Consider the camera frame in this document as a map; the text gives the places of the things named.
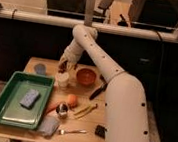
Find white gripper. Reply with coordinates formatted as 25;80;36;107
58;48;80;72

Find blue sponge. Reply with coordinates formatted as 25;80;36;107
20;89;40;110

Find silver fork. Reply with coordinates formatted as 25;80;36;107
57;129;87;135

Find dark purple grapes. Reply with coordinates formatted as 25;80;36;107
58;61;68;73

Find grey-blue round lid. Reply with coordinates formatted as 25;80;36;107
34;64;46;76

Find orange fruit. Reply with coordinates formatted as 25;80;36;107
67;94;78;108

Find orange bowl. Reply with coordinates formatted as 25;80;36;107
76;68;97;86

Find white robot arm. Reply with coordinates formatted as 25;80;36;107
59;24;150;142

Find grey folded cloth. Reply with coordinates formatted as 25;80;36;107
38;116;60;137

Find green plastic tray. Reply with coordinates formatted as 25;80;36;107
0;71;55;130

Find small black box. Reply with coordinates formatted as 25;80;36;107
95;125;106;139

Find white horizontal rail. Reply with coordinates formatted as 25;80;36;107
0;8;178;43

